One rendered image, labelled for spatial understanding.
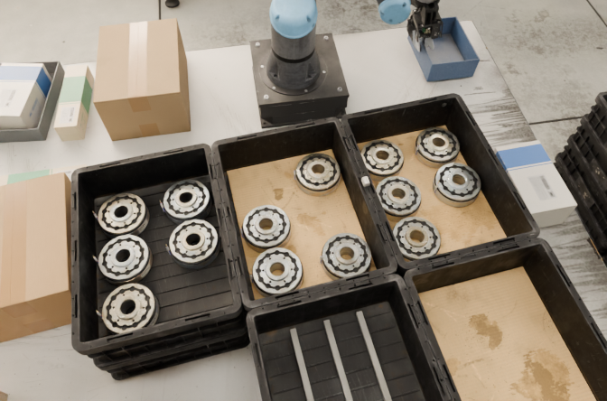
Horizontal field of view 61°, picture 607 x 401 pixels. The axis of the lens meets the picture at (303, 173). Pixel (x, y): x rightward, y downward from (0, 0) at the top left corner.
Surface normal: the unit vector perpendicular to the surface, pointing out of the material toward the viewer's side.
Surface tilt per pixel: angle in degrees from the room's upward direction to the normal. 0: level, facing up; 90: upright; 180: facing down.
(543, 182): 0
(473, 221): 0
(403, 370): 0
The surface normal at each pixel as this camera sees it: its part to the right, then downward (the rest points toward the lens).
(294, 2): 0.02, -0.43
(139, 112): 0.17, 0.81
